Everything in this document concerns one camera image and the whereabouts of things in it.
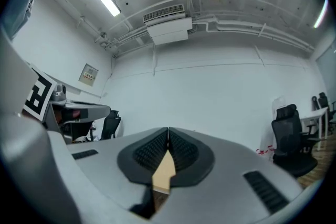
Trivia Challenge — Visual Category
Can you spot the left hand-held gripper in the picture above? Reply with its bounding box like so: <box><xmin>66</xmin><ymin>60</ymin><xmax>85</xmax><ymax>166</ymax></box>
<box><xmin>22</xmin><ymin>62</ymin><xmax>111</xmax><ymax>145</ymax></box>

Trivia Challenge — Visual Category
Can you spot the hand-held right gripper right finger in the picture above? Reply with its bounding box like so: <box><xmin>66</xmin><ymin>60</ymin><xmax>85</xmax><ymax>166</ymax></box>
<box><xmin>154</xmin><ymin>127</ymin><xmax>305</xmax><ymax>224</ymax></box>

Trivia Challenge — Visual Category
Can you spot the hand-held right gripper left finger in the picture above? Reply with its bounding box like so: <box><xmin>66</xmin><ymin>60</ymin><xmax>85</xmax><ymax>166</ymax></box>
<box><xmin>67</xmin><ymin>127</ymin><xmax>169</xmax><ymax>219</ymax></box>

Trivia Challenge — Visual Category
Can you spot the person's left hand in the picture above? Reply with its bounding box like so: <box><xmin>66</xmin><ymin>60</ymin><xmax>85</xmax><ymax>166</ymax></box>
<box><xmin>54</xmin><ymin>109</ymin><xmax>80</xmax><ymax>124</ymax></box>

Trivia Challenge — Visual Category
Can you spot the pile of red-label bottles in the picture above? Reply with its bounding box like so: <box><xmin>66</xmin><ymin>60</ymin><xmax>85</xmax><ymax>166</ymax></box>
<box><xmin>256</xmin><ymin>144</ymin><xmax>278</xmax><ymax>157</ymax></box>

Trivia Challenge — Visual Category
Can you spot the tall clear plastic bag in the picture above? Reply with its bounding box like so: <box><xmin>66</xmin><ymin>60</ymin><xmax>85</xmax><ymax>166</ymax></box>
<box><xmin>272</xmin><ymin>96</ymin><xmax>287</xmax><ymax>113</ymax></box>

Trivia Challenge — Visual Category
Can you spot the white desk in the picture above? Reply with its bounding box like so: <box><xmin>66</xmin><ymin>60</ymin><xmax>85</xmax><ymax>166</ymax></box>
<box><xmin>300</xmin><ymin>106</ymin><xmax>329</xmax><ymax>152</ymax></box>

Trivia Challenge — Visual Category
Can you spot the white air conditioner unit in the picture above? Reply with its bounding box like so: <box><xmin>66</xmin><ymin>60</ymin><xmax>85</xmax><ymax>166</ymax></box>
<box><xmin>142</xmin><ymin>4</ymin><xmax>193</xmax><ymax>46</ymax></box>

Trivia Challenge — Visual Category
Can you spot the person's blue shirt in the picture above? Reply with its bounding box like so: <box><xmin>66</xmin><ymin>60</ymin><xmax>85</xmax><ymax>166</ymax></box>
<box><xmin>1</xmin><ymin>0</ymin><xmax>58</xmax><ymax>40</ymax></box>

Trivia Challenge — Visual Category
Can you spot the bundle of white ceiling pipes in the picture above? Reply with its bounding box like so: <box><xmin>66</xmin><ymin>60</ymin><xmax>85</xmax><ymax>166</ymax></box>
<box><xmin>94</xmin><ymin>14</ymin><xmax>316</xmax><ymax>60</ymax></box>

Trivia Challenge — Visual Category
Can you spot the white wall cable trunking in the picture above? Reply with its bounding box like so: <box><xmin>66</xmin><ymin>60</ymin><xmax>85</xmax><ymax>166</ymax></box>
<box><xmin>62</xmin><ymin>83</ymin><xmax>102</xmax><ymax>99</ymax></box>

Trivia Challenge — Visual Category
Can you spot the grey electrical wall panel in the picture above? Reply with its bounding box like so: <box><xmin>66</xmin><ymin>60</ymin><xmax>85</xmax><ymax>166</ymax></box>
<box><xmin>78</xmin><ymin>62</ymin><xmax>99</xmax><ymax>87</ymax></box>

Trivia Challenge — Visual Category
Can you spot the left hand-held gripper camera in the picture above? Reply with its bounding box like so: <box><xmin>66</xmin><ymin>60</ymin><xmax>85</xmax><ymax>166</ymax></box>
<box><xmin>51</xmin><ymin>83</ymin><xmax>67</xmax><ymax>102</ymax></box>

